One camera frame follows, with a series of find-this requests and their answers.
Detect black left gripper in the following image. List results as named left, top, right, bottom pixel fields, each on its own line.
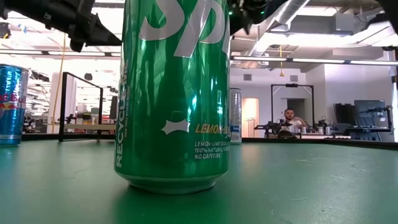
left=46, top=0, right=123, bottom=52

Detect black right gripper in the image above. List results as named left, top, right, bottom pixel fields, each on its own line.
left=229, top=0, right=289, bottom=34

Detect tall white Celsius can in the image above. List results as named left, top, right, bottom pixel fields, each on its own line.
left=229, top=87, right=243, bottom=145

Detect green Sprite can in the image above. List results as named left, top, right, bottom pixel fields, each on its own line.
left=114, top=0, right=231, bottom=195

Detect blue Red Bull can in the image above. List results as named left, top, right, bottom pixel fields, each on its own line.
left=0, top=63, right=30, bottom=147

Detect long ceiling light strip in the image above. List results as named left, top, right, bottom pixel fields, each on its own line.
left=0, top=48, right=398, bottom=67

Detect person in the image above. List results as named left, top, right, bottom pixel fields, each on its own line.
left=281, top=108, right=309, bottom=138

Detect black teleoperation robot arms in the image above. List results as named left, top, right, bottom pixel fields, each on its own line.
left=254, top=121, right=301, bottom=139

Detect black monitor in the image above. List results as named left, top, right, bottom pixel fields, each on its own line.
left=354, top=99, right=386, bottom=129

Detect black desk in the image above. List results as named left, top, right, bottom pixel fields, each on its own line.
left=344, top=126, right=393, bottom=142

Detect green table mat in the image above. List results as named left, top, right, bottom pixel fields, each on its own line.
left=0, top=138, right=398, bottom=224

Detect silver ventilation duct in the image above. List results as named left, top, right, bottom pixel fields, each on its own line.
left=248, top=0, right=315, bottom=58

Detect short yellow ceiling cord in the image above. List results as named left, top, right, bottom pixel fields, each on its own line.
left=279, top=45, right=285, bottom=78

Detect black metal gantry frame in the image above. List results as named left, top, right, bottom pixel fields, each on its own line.
left=271, top=83, right=315, bottom=138

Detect wooden shelf with black frame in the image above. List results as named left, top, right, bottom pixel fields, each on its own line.
left=58, top=71, right=116, bottom=142

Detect black aluminium table frame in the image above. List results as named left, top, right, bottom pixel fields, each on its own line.
left=21, top=133, right=398, bottom=151

